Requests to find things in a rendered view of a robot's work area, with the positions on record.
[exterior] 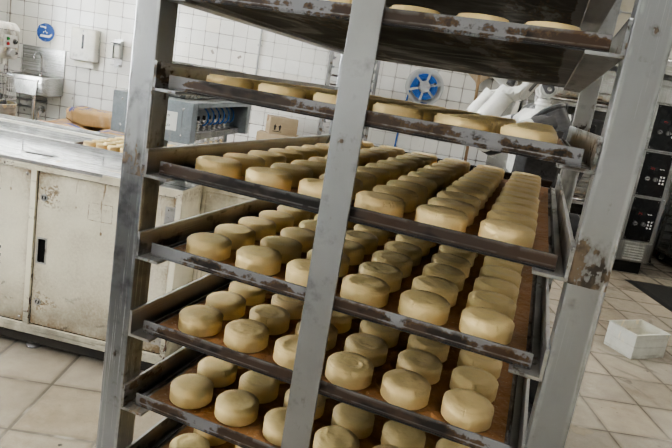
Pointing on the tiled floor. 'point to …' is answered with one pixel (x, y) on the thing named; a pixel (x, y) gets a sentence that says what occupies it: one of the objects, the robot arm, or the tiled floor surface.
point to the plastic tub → (636, 339)
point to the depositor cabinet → (72, 252)
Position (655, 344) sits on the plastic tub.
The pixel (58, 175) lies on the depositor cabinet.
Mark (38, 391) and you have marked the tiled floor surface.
